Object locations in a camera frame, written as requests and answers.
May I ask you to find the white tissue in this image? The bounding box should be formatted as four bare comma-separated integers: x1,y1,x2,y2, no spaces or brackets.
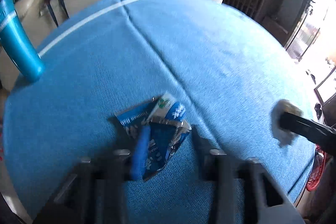
270,99,303,147

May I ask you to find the blue snack wrapper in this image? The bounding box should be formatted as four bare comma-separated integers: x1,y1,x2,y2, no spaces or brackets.
115,92,191,181

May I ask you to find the red trash basket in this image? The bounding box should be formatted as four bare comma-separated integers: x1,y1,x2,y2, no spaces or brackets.
306,144,327,192

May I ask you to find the blue tablecloth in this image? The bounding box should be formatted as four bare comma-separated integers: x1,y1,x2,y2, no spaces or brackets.
3,0,314,217

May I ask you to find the blue water bottle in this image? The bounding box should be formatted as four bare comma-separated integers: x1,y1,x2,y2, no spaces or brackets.
1,0,45,83

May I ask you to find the white straw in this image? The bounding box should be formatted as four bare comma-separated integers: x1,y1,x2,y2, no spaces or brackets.
37,0,160,58

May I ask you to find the blue lanyard strap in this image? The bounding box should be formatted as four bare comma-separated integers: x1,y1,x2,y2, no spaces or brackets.
43,0,70,29

